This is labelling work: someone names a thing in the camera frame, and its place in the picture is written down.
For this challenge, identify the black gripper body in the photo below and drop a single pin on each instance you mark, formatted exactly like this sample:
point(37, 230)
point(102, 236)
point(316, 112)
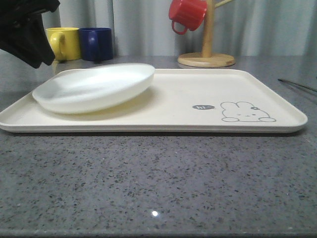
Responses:
point(21, 23)

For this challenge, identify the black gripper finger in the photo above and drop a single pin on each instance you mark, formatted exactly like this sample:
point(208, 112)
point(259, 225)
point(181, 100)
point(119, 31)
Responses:
point(33, 57)
point(44, 50)

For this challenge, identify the white round plate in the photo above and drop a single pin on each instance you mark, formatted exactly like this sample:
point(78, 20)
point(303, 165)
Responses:
point(77, 91)

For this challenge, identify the yellow mug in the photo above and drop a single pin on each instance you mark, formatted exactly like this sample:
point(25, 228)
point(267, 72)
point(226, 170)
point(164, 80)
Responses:
point(64, 42)

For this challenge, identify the dark blue mug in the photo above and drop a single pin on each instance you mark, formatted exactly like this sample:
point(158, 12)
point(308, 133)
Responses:
point(96, 43)

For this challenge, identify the grey curtain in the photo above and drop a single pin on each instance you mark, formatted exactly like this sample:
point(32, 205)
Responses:
point(241, 27)

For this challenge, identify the cream rabbit print tray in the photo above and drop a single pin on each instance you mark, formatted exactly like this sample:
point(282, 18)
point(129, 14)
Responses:
point(189, 100)

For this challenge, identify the red mug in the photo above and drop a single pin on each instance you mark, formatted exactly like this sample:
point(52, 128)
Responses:
point(186, 15)

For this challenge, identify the wooden mug tree stand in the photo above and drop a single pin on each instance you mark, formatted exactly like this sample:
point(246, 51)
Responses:
point(206, 58)

